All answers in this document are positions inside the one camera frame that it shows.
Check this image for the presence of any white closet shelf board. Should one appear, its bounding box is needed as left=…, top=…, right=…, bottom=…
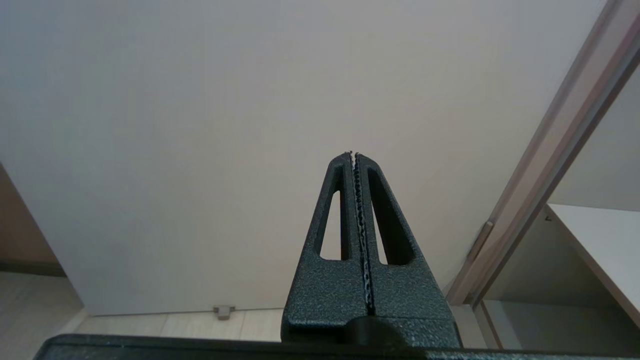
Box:
left=546, top=202, right=640, bottom=328

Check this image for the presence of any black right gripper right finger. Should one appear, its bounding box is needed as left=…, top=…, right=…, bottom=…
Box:
left=355, top=152, right=462, bottom=348

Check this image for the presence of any white room door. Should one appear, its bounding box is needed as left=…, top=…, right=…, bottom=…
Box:
left=0, top=0, right=607, bottom=317

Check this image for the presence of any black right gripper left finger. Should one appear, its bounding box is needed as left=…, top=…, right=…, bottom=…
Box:
left=281, top=151, right=374, bottom=345

